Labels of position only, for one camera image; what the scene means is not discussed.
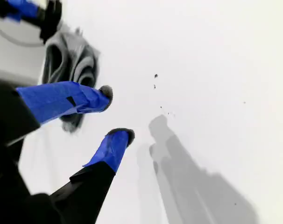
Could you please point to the grey striped towel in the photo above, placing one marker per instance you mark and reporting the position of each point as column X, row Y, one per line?
column 83, row 60

